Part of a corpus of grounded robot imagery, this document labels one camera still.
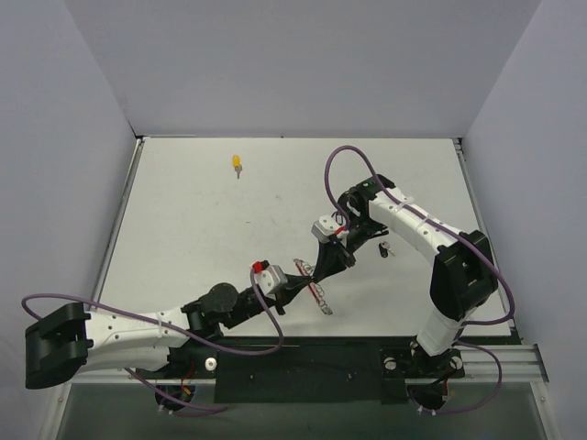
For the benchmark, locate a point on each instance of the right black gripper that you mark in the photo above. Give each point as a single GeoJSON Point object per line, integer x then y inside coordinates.
{"type": "Point", "coordinates": [341, 250]}

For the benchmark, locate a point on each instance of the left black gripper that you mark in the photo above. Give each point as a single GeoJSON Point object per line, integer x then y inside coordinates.
{"type": "Point", "coordinates": [279, 298]}

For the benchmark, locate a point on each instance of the red handled keyring holder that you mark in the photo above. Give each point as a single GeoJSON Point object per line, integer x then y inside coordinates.
{"type": "Point", "coordinates": [305, 269]}

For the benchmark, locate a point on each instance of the black tagged key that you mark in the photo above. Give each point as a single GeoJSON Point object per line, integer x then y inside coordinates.
{"type": "Point", "coordinates": [385, 249]}

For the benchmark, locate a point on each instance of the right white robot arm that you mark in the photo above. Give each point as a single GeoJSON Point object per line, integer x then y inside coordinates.
{"type": "Point", "coordinates": [461, 281]}

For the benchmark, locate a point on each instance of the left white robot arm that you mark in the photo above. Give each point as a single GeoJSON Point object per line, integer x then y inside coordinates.
{"type": "Point", "coordinates": [83, 336]}

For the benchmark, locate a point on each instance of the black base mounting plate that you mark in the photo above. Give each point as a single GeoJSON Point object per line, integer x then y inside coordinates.
{"type": "Point", "coordinates": [319, 369]}

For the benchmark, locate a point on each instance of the yellow tagged key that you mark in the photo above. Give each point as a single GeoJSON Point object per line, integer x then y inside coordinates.
{"type": "Point", "coordinates": [236, 162]}

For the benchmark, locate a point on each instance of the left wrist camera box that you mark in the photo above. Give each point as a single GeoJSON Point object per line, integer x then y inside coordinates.
{"type": "Point", "coordinates": [268, 278]}

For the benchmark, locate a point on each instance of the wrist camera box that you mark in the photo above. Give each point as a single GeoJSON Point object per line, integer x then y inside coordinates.
{"type": "Point", "coordinates": [326, 228]}
{"type": "Point", "coordinates": [268, 278]}

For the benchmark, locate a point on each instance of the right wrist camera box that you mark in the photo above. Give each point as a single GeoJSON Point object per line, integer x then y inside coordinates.
{"type": "Point", "coordinates": [326, 228]}

